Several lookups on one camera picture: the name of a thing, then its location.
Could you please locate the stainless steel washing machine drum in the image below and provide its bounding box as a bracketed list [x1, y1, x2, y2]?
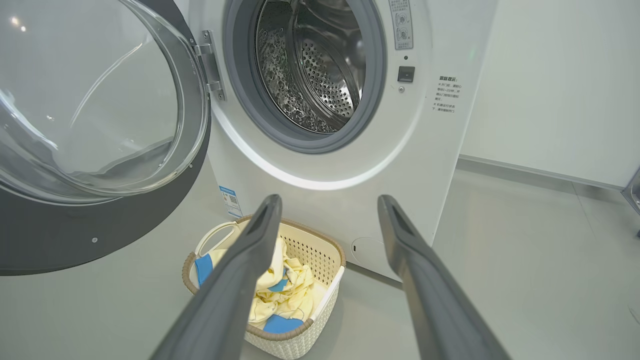
[255, 0, 367, 135]

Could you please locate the grey icon instruction sticker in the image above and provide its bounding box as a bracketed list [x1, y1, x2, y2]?
[389, 0, 414, 51]

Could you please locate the round white filter access cover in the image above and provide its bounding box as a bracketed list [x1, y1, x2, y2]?
[350, 237, 392, 273]

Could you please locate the blue energy label sticker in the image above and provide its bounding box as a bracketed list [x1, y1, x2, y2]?
[218, 186, 243, 219]

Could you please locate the cream garment with blue cuffs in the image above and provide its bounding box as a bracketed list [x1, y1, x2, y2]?
[247, 237, 316, 321]
[194, 249, 306, 335]

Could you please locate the cream perforated basket brown rim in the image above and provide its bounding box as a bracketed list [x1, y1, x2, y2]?
[181, 215, 347, 360]

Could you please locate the grey rubber door gasket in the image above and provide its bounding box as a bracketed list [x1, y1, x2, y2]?
[222, 0, 388, 155]

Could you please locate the white front-load washing machine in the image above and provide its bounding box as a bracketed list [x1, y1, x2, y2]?
[172, 0, 498, 283]

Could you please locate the printed warning text label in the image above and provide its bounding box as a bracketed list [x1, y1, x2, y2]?
[432, 75, 463, 115]

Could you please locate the washing machine door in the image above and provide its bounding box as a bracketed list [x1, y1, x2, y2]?
[0, 0, 212, 277]

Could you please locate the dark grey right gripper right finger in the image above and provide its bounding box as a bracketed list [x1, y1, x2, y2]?
[377, 194, 511, 360]

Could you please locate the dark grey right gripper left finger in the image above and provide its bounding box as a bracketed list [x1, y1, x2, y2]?
[150, 194, 283, 360]

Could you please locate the silver metal door hinge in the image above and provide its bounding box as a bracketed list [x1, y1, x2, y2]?
[194, 30, 227, 102]

